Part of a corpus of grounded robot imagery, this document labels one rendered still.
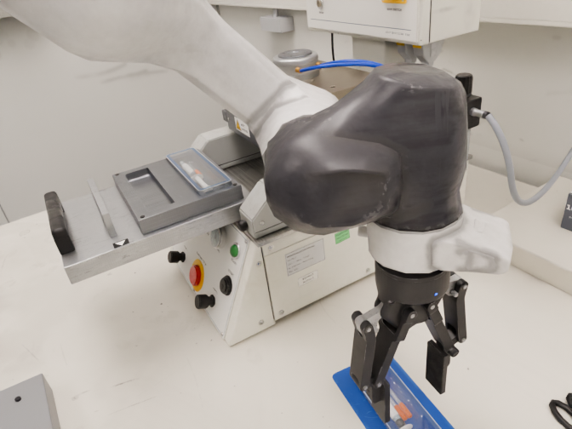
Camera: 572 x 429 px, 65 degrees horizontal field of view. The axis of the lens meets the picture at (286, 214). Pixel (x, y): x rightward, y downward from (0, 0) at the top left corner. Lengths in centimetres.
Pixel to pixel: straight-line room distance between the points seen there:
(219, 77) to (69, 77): 180
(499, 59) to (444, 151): 85
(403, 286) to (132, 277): 67
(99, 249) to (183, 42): 37
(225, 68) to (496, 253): 29
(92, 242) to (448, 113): 53
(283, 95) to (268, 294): 39
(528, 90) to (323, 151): 88
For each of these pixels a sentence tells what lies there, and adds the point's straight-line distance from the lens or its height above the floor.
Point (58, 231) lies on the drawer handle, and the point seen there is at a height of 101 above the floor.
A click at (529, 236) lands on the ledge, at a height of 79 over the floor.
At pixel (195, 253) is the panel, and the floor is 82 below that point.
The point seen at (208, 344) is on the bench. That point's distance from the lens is 80.
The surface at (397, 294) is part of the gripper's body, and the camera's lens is 46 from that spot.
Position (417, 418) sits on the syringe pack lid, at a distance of 65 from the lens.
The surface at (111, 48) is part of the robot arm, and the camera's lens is 35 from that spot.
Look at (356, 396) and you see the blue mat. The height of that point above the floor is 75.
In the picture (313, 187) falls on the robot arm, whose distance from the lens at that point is 35.
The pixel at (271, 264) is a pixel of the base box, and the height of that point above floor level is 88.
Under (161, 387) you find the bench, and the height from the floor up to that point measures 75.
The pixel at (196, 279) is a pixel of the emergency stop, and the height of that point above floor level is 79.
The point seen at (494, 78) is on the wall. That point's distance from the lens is 123.
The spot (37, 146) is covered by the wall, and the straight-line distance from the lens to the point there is 226.
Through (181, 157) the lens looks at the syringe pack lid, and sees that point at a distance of 84.
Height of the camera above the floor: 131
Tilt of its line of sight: 31 degrees down
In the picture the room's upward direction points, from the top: 8 degrees counter-clockwise
